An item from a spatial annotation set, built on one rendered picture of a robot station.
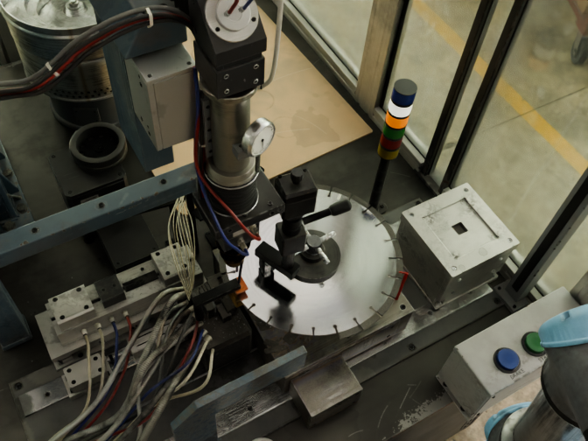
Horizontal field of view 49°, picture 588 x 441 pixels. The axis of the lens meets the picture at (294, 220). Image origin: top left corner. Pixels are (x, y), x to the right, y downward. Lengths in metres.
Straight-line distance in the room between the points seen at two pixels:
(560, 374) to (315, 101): 1.16
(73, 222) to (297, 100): 0.81
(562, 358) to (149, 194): 0.76
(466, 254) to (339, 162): 0.46
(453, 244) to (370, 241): 0.20
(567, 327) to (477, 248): 0.62
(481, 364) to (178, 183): 0.65
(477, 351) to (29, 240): 0.83
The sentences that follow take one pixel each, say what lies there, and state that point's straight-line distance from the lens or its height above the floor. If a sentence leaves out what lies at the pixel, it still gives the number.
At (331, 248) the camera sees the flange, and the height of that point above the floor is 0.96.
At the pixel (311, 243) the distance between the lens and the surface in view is 1.20.
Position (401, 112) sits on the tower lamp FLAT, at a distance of 1.29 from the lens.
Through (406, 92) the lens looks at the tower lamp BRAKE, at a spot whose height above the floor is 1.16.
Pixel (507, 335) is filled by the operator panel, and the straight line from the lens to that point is 1.32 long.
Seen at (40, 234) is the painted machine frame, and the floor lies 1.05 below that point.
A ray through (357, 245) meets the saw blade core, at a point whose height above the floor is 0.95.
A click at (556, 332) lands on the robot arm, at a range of 0.81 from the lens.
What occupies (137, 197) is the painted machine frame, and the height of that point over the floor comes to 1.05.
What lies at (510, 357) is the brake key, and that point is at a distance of 1.29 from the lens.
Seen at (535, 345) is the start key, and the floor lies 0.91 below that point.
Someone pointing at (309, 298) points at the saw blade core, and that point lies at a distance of 1.21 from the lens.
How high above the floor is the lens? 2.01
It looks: 55 degrees down
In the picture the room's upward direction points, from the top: 6 degrees clockwise
